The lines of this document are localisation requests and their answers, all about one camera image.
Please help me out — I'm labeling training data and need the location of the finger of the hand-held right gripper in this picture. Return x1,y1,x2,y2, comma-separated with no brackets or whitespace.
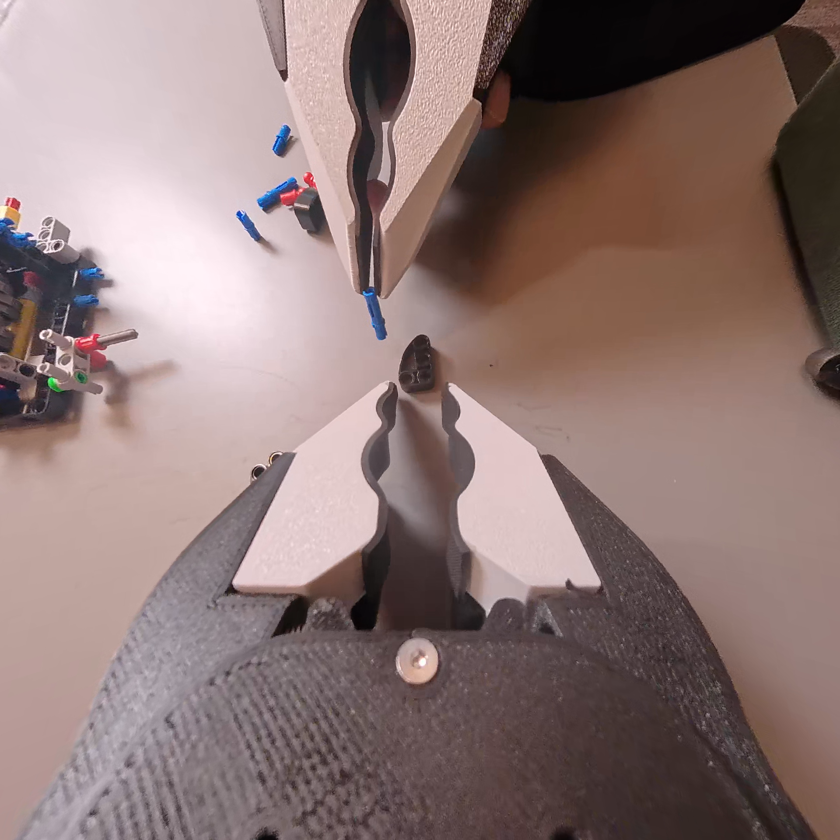
375,0,492,299
277,0,378,294

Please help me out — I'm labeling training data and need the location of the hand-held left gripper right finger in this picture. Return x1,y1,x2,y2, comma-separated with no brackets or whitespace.
441,383,604,610

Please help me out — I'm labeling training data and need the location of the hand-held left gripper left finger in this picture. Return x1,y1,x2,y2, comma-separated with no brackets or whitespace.
231,382,400,610

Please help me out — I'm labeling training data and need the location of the black rounded lego beam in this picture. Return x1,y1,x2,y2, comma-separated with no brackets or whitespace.
395,335,439,395

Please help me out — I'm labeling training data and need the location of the black curved lego piece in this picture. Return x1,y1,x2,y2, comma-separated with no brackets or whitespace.
292,189,326,234

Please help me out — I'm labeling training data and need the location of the lego car chassis assembly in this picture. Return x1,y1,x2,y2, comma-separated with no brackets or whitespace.
0,196,140,429

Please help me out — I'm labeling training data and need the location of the black cable with round plug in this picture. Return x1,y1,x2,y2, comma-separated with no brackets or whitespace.
806,341,840,395

